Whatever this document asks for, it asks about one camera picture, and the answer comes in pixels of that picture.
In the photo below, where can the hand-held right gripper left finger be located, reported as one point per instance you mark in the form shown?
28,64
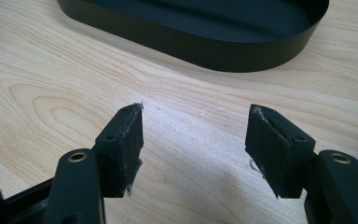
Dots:
118,155

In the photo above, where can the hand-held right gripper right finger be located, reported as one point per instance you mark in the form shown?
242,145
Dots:
273,155

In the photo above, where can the black oval metal tray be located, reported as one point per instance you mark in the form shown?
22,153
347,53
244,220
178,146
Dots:
199,37

